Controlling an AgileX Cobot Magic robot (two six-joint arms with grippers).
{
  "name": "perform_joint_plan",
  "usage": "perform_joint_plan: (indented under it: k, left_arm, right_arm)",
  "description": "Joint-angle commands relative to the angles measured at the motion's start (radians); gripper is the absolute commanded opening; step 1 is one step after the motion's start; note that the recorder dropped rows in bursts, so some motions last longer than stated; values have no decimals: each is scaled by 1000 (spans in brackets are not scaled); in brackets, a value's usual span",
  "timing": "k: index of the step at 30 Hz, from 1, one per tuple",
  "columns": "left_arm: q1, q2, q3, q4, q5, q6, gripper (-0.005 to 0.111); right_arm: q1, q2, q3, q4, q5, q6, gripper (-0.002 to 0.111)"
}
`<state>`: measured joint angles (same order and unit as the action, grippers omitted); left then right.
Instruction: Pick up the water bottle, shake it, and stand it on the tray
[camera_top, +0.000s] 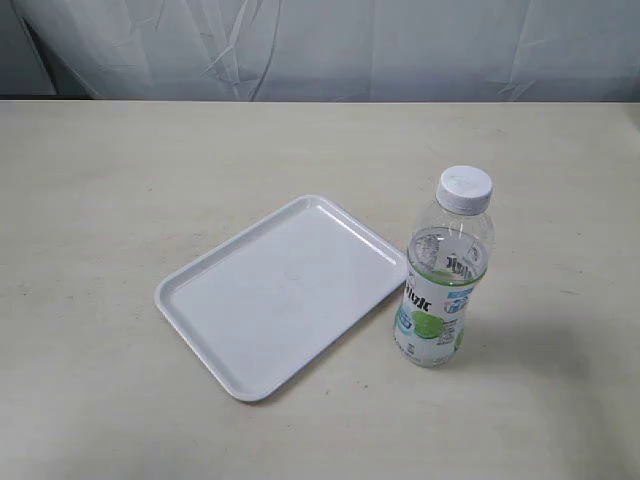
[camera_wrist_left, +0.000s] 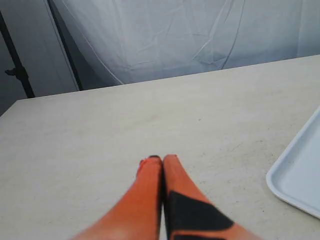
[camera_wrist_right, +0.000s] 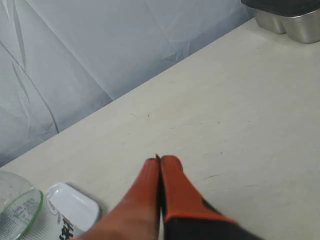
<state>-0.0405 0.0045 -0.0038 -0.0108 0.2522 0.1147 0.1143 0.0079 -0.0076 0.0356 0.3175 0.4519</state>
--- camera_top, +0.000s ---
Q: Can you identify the clear bottle with green label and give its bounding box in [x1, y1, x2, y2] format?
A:
[393, 165, 495, 368]

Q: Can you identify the white backdrop cloth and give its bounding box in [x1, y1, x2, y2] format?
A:
[1, 1, 639, 102]

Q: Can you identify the white plastic tray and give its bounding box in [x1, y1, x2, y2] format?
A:
[154, 195, 407, 402]

